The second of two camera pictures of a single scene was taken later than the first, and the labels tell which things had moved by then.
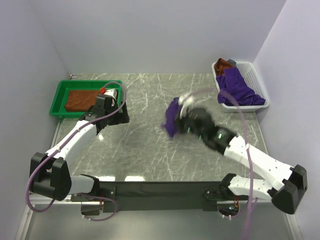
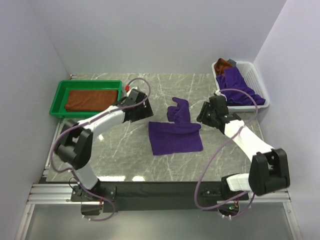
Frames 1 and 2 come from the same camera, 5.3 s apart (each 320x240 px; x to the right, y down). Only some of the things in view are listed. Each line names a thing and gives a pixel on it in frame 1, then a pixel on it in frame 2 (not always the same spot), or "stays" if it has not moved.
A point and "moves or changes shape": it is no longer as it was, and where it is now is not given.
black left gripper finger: x=122 y=117 to x=144 y=110
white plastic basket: x=250 y=74 stays
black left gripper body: x=112 y=119 to x=131 y=120
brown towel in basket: x=219 y=66 stays
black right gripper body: x=185 y=126 to x=211 y=115
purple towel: x=172 y=111 moves or changes shape
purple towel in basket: x=233 y=82 stays
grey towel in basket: x=232 y=62 stays
